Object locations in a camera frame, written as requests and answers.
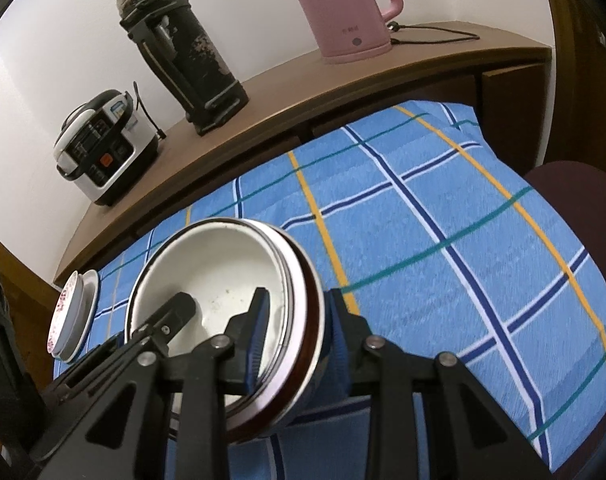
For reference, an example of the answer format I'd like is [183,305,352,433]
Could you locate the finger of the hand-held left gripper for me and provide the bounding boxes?
[125,291,198,356]

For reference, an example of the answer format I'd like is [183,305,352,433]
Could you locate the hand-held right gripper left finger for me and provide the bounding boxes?
[33,287,271,480]

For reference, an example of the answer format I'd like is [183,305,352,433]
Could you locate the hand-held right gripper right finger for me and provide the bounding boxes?
[328,289,554,480]

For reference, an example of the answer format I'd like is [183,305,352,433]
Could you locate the red flower white plate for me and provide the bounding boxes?
[58,270,102,363]

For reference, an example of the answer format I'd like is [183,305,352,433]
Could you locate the pink floral rim plate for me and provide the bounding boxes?
[47,270,86,358]

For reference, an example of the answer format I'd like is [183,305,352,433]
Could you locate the white enamel bowl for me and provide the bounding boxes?
[125,220,296,411]

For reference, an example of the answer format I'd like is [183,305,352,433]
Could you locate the white black rice cooker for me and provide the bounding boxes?
[53,89,161,207]

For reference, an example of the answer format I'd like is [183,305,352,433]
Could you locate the blue plaid cloth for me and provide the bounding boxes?
[53,100,606,480]

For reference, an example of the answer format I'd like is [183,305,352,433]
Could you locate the brown wooden cabinet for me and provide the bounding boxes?
[53,20,554,286]

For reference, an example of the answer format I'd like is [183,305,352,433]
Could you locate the black thermos flask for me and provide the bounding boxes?
[116,0,250,136]

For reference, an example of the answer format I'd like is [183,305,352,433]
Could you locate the dark maroon chair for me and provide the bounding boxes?
[523,160,606,311]

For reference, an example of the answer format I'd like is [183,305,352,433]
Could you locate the pink electric kettle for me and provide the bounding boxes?
[275,0,404,65]

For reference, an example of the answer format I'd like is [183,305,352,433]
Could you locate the brown wooden door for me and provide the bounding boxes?
[538,0,606,171]

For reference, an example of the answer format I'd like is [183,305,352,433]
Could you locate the black rice cooker cable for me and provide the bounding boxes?
[133,80,166,141]

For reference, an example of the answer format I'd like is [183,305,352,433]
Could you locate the black kettle cable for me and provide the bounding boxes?
[388,20,481,46]

